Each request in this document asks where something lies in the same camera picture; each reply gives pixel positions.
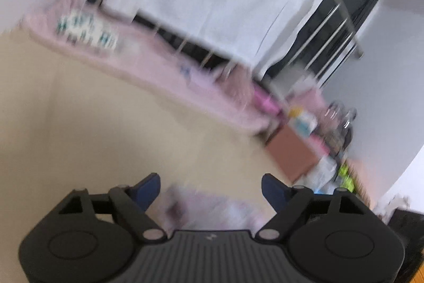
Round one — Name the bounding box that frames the metal bed railing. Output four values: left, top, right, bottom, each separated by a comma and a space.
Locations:
88, 0, 365, 91

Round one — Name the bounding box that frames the pink fuzzy blanket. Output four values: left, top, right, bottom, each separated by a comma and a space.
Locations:
21, 0, 275, 134

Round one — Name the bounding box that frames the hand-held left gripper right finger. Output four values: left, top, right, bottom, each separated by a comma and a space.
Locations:
257, 171, 366, 242

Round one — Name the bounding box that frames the brown-pink box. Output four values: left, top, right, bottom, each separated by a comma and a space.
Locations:
265, 125, 323, 181

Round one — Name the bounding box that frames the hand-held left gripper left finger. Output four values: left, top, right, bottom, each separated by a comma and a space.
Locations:
58, 171, 168, 242

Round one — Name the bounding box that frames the pink flat case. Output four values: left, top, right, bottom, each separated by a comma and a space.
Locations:
253, 87, 282, 114

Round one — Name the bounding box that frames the yellow and white plush toy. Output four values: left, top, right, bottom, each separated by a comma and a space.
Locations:
288, 106, 319, 138

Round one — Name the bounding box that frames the cream pouch with green flowers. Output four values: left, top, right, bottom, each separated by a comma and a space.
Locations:
55, 9, 120, 53

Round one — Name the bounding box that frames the pink floral garment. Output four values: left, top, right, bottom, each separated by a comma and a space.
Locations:
156, 184, 275, 234

